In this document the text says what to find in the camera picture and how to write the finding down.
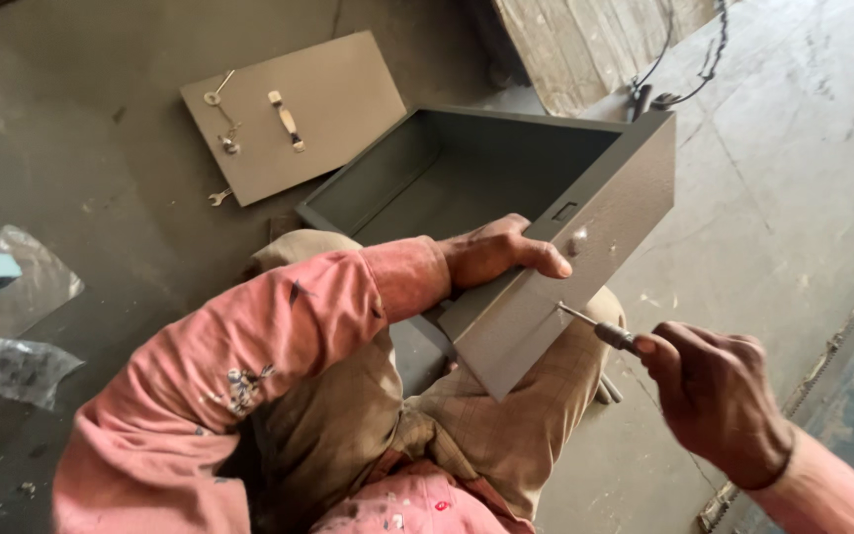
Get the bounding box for weathered wooden board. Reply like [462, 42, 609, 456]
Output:
[492, 0, 721, 118]

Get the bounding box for pink paint-stained shirt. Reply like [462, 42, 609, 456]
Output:
[310, 458, 539, 534]

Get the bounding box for person's right hand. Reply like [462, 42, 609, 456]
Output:
[632, 321, 796, 491]

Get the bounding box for small crumpled plastic bag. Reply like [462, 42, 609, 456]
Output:
[0, 338, 87, 412]

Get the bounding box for person's left hand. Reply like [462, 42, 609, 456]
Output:
[436, 213, 574, 290]

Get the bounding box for grey metal panel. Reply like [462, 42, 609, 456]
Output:
[179, 30, 408, 208]

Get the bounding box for clear plastic sheet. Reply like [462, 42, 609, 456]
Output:
[0, 224, 85, 373]

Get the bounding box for silver key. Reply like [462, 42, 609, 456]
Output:
[202, 69, 237, 107]

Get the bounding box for beige checked trousers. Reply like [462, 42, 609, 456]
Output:
[248, 229, 628, 522]

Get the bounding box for beige metal pull handle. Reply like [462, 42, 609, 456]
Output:
[267, 89, 307, 154]

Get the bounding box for metal rods under leg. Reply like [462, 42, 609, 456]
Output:
[594, 373, 624, 406]

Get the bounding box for black-handled screwdriver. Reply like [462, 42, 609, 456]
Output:
[556, 300, 643, 354]

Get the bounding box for metal floor rail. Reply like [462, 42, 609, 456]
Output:
[696, 260, 854, 534]

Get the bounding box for black cable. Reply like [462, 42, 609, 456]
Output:
[627, 0, 730, 122]

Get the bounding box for grey metal drawer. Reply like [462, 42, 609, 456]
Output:
[295, 104, 677, 402]

